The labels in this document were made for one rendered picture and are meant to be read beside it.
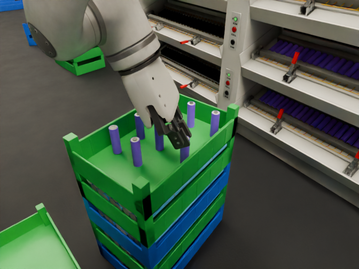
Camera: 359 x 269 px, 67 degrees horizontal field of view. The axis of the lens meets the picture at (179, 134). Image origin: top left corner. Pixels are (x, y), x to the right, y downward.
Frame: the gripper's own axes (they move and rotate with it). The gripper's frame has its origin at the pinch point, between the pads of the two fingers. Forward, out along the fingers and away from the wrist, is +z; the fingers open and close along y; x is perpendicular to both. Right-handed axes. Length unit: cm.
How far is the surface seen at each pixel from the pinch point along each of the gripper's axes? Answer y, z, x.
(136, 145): 2.5, -1.9, -7.7
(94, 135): -0.5, -5.1, -16.9
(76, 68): -102, -1, -85
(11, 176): -18, 9, -74
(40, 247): 5, 19, -51
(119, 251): 9.7, 19.3, -22.4
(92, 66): -110, 3, -80
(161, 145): -3.0, 3.2, -6.2
